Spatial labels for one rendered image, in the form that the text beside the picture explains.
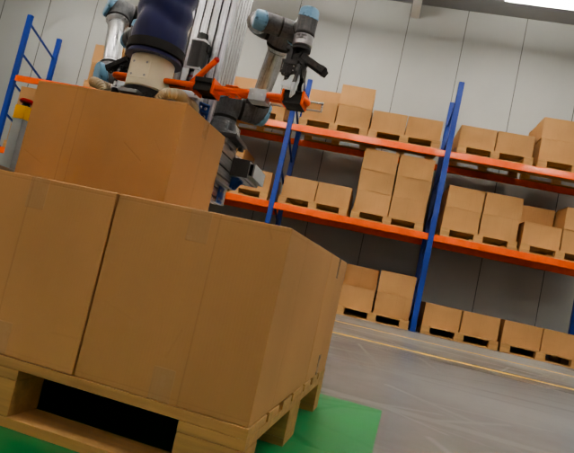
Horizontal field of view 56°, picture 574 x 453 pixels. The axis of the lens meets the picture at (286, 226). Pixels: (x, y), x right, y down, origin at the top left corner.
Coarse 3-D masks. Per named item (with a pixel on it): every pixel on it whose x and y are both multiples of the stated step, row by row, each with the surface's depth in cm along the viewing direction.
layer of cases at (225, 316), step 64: (0, 192) 125; (64, 192) 121; (0, 256) 123; (64, 256) 119; (128, 256) 116; (192, 256) 113; (256, 256) 110; (320, 256) 146; (0, 320) 121; (64, 320) 117; (128, 320) 114; (192, 320) 111; (256, 320) 108; (320, 320) 168; (128, 384) 112; (192, 384) 109; (256, 384) 106
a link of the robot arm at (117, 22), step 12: (108, 0) 282; (120, 0) 279; (108, 12) 277; (120, 12) 277; (132, 12) 282; (108, 24) 277; (120, 24) 276; (108, 36) 273; (108, 48) 270; (120, 48) 273; (108, 60) 265; (96, 72) 264; (108, 72) 262
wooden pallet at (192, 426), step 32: (0, 384) 118; (32, 384) 123; (64, 384) 115; (96, 384) 113; (320, 384) 196; (0, 416) 117; (32, 416) 121; (192, 416) 108; (288, 416) 146; (96, 448) 112; (128, 448) 115; (192, 448) 107; (224, 448) 106
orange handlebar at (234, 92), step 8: (120, 72) 213; (120, 80) 218; (168, 80) 208; (176, 80) 207; (184, 88) 210; (216, 88) 202; (224, 88) 202; (232, 88) 201; (240, 88) 200; (232, 96) 205; (240, 96) 205; (272, 96) 197
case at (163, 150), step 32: (64, 96) 195; (96, 96) 192; (128, 96) 190; (32, 128) 196; (64, 128) 194; (96, 128) 191; (128, 128) 188; (160, 128) 185; (192, 128) 192; (32, 160) 195; (64, 160) 192; (96, 160) 189; (128, 160) 186; (160, 160) 184; (192, 160) 197; (128, 192) 185; (160, 192) 182; (192, 192) 203
